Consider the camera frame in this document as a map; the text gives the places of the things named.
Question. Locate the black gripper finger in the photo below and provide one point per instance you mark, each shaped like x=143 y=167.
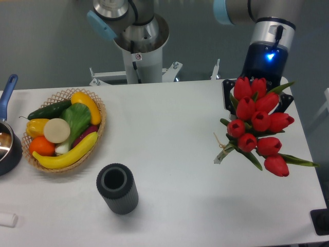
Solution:
x=285 y=102
x=227 y=87

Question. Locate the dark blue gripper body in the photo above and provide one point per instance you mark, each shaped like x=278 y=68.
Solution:
x=268 y=50

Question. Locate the red tulip bouquet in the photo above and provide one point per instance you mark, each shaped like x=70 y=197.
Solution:
x=251 y=131

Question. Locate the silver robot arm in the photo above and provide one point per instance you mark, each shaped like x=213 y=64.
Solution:
x=141 y=35

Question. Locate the black device at edge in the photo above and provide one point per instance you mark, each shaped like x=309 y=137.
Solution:
x=320 y=221

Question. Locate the purple eggplant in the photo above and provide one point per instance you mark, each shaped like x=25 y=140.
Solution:
x=89 y=130

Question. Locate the dark grey ribbed vase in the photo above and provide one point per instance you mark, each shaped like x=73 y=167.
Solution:
x=116 y=185

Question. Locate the yellow squash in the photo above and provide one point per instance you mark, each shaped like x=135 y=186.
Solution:
x=83 y=98

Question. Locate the green bok choy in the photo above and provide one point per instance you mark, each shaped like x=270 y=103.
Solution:
x=78 y=117

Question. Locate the woven wicker basket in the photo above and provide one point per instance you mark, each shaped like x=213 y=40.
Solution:
x=62 y=96

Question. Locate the yellow banana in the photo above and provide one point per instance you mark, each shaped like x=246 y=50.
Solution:
x=70 y=157

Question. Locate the green cucumber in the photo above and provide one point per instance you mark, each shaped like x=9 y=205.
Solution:
x=50 y=111

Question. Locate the beige round disc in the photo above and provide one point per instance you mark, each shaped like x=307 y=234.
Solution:
x=56 y=130

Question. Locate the orange fruit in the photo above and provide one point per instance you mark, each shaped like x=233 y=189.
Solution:
x=42 y=146

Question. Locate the yellow bell pepper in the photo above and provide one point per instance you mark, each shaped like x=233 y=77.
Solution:
x=35 y=127

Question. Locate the white roll object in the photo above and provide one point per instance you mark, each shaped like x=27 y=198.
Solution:
x=8 y=219

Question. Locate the white metal base frame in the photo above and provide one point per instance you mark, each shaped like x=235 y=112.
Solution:
x=170 y=74

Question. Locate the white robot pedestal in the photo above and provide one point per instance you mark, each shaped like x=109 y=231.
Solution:
x=143 y=67

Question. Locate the blue handled saucepan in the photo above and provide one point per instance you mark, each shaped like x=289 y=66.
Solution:
x=11 y=148

